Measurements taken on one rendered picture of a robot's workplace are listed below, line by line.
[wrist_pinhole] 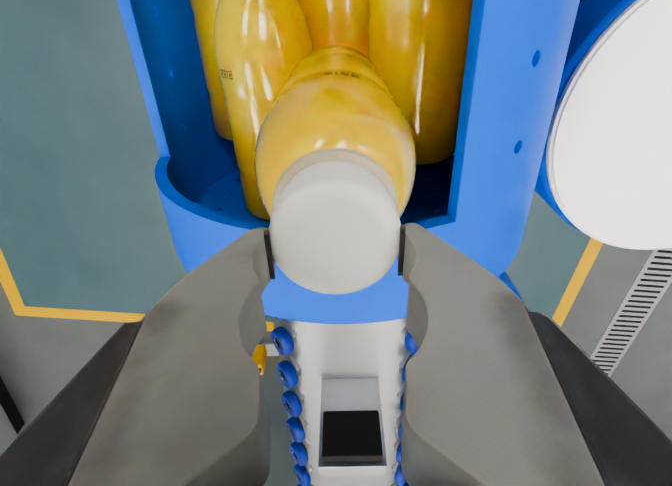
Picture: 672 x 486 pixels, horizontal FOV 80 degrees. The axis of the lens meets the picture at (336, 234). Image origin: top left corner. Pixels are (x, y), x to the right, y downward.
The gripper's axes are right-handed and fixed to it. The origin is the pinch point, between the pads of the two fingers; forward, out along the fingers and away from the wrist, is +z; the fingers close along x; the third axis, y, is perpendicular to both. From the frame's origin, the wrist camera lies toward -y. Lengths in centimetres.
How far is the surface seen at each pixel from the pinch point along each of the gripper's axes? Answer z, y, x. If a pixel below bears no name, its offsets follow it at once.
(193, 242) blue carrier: 10.1, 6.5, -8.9
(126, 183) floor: 130, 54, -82
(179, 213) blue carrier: 10.7, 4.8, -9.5
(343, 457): 22, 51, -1
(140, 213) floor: 130, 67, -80
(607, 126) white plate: 26.4, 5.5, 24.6
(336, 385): 36, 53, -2
